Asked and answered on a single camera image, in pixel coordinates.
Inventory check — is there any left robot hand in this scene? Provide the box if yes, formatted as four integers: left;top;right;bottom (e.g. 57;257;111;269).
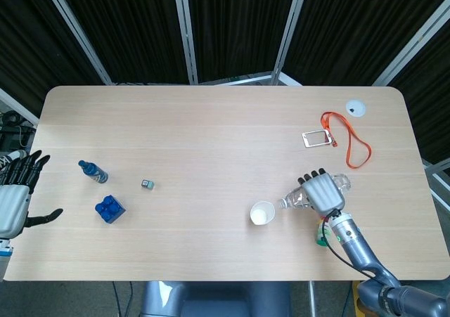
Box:
0;150;64;240

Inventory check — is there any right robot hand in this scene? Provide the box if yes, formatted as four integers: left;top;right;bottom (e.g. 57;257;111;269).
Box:
297;168;347;216

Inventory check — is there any clear plastic water bottle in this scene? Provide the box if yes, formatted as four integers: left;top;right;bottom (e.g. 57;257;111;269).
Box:
279;173;352;211

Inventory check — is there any white paper cup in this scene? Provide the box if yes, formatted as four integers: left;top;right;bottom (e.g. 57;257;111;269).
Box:
250;200;276;226

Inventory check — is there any small blue bottle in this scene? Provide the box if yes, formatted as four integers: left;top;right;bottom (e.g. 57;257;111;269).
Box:
77;160;109;185

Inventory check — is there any colourful feather shuttlecock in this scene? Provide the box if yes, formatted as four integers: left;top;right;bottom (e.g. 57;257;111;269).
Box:
315;215;333;248

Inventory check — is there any white sneaker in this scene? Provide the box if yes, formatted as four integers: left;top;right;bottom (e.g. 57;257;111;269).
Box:
0;150;28;170

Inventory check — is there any clear badge holder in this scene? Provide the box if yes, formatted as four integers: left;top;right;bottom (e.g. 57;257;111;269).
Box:
301;129;333;149

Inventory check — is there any blue toy brick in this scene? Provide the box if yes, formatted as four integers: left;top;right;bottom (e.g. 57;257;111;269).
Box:
94;194;127;224

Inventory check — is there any silver table leg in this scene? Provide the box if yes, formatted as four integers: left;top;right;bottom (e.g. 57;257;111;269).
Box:
308;280;318;317

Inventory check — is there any silver screen base foot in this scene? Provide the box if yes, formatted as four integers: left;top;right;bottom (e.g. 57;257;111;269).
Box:
199;70;303;86

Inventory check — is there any grey-blue robot torso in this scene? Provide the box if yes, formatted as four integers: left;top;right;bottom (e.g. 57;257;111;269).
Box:
140;280;293;317

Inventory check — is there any orange lanyard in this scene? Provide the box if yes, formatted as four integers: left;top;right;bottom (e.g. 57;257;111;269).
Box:
320;111;373;169

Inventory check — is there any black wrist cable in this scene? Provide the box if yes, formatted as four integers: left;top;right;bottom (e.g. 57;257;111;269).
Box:
325;209;379;283

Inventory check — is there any black cable bundle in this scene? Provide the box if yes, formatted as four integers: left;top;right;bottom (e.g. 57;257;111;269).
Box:
0;109;36;151

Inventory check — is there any silver screen frame post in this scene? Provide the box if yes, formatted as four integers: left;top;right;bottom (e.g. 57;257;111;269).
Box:
0;87;40;125
39;0;114;86
371;4;450;86
423;157;450;205
171;0;200;86
271;0;311;86

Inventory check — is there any black floor cable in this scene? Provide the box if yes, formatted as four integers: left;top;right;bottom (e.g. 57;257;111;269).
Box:
110;281;135;317

